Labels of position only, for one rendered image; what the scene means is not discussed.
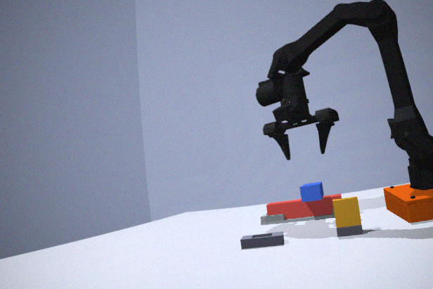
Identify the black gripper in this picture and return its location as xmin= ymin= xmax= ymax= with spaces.
xmin=263 ymin=93 xmax=340 ymax=160

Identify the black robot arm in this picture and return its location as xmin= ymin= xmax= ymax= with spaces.
xmin=256 ymin=0 xmax=433 ymax=191

